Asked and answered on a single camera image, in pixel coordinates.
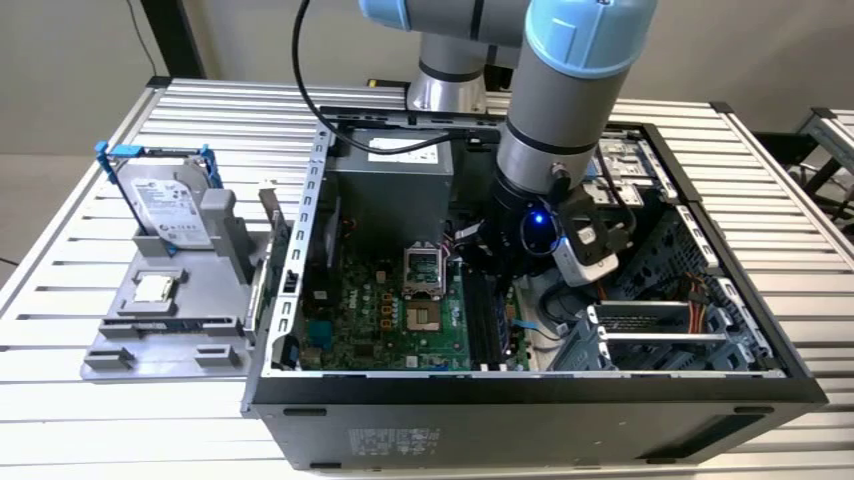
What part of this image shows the green motherboard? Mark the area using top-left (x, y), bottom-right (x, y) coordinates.
top-left (299, 252), bottom-right (536, 372)

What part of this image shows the black camera cable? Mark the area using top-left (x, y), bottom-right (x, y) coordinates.
top-left (293, 0), bottom-right (504, 154)

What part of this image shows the black stand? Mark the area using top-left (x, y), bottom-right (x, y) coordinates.
top-left (757, 130), bottom-right (854, 221)

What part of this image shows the metal drive bay cage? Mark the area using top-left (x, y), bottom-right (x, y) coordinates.
top-left (577, 128), bottom-right (669, 211)

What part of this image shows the open black PC case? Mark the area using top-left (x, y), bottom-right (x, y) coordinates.
top-left (239, 104), bottom-right (829, 471)

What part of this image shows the grey power supply unit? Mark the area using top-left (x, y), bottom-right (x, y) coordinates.
top-left (326, 127), bottom-right (456, 251)

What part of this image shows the blue expansion slot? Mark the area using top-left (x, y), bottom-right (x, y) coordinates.
top-left (306, 321), bottom-right (336, 350)

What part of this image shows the silver CPU chip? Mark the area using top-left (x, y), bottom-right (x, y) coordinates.
top-left (133, 275), bottom-right (177, 303)

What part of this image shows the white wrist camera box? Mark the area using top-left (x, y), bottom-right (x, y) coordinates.
top-left (552, 238), bottom-right (621, 287)

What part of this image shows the black upright post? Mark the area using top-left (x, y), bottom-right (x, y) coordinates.
top-left (139, 0), bottom-right (209, 80)

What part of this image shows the black looped wire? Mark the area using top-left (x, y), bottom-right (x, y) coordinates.
top-left (540, 284), bottom-right (600, 341)

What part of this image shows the metal socket cover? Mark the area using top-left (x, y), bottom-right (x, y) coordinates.
top-left (404, 242), bottom-right (448, 296)

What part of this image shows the grey parts rack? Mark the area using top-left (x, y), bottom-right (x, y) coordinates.
top-left (79, 189), bottom-right (269, 384)

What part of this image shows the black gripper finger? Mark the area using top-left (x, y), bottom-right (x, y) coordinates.
top-left (460, 224), bottom-right (497, 276)

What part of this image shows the orange yellow wire bundle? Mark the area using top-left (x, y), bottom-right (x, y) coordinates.
top-left (666, 272), bottom-right (709, 336)

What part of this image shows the hard disk in blue carrier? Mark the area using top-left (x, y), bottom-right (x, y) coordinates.
top-left (95, 141), bottom-right (226, 256)

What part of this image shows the metal slat side table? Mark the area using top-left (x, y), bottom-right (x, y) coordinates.
top-left (793, 105), bottom-right (854, 166)

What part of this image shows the CPU socket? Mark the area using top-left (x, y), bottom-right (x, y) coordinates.
top-left (408, 298), bottom-right (446, 332)

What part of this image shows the grey disk bay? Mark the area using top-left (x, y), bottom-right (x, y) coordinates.
top-left (553, 299), bottom-right (763, 371)

